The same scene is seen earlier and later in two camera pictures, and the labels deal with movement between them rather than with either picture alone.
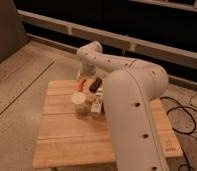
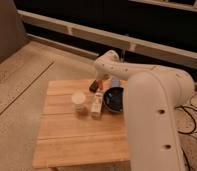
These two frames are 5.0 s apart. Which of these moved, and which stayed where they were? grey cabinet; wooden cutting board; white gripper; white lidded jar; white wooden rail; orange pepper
Moved: white gripper; orange pepper
Stayed: wooden cutting board; white lidded jar; grey cabinet; white wooden rail
